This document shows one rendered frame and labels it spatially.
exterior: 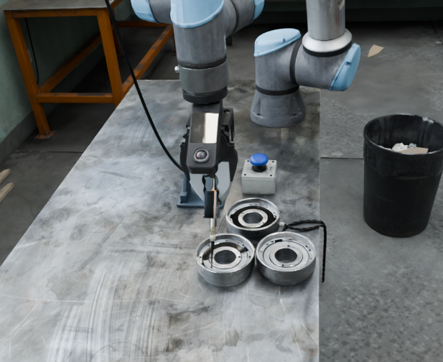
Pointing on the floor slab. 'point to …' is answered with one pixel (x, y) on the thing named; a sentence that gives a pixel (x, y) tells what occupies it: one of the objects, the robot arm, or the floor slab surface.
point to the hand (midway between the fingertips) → (212, 197)
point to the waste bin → (402, 172)
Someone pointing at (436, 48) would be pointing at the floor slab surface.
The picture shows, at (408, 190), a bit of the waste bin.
